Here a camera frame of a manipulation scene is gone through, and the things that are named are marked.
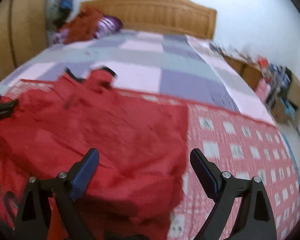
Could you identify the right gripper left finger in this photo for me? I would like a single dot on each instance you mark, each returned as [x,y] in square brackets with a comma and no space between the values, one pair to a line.
[34,215]

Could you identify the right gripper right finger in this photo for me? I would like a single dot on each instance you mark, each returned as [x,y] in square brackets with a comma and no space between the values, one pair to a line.
[255,219]

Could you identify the plaid clothes pile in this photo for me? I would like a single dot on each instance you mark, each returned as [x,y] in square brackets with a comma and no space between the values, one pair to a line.
[279,78]

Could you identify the blue floor mat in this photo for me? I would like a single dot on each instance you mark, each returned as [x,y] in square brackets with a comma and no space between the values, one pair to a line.
[295,167]

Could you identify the red checkered mat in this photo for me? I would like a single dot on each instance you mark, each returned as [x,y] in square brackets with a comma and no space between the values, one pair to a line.
[145,141]

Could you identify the wooden wardrobe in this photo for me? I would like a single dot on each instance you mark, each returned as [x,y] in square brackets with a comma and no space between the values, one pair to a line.
[22,32]

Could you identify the cardboard box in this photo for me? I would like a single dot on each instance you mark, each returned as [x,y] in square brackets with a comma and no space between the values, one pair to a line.
[287,105]

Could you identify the orange-brown jacket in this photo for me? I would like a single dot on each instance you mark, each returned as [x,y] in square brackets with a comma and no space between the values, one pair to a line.
[83,26]

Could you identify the hanging bags pile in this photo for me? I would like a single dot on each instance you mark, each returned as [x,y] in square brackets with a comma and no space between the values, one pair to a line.
[59,12]

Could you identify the pink plush bag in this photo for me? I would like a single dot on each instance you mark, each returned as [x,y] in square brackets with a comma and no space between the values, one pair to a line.
[262,91]

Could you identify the purple patterned pillow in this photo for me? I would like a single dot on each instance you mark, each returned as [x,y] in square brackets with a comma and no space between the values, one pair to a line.
[106,26]

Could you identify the wooden nightstand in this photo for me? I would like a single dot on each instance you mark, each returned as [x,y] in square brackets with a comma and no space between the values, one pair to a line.
[248,71]

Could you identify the red bag on nightstand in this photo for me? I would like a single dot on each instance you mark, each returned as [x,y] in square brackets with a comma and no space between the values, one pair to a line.
[262,63]

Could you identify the pastel checkered bed quilt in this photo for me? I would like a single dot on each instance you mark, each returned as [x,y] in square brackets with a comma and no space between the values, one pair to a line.
[175,65]

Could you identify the wooden headboard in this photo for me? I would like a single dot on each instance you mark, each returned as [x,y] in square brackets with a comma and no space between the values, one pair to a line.
[161,16]

